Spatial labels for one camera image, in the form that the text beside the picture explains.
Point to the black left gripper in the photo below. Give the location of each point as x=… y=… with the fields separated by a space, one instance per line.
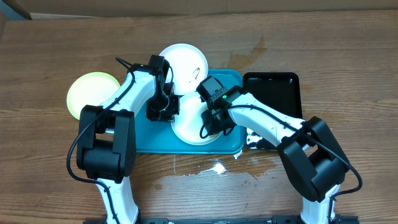
x=168 y=117

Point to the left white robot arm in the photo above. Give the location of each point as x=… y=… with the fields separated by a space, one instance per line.
x=104 y=152

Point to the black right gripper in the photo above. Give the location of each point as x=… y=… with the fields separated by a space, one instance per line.
x=210 y=121

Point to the white plate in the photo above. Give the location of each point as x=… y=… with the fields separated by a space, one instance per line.
x=188 y=123
x=189 y=66

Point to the black water tray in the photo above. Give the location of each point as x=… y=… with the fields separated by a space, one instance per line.
x=278 y=90

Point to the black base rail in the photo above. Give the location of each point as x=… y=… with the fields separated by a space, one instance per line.
x=280 y=219

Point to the yellow plate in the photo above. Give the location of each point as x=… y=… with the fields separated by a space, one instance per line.
x=90 y=89

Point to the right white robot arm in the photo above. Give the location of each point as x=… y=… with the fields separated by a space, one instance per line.
x=313 y=160

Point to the teal plastic tray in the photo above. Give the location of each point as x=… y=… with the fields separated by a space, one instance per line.
x=159 y=137

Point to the green yellow sponge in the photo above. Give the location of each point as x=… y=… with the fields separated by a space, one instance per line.
x=215 y=135

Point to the cardboard backdrop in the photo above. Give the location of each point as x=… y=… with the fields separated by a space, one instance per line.
x=119 y=8

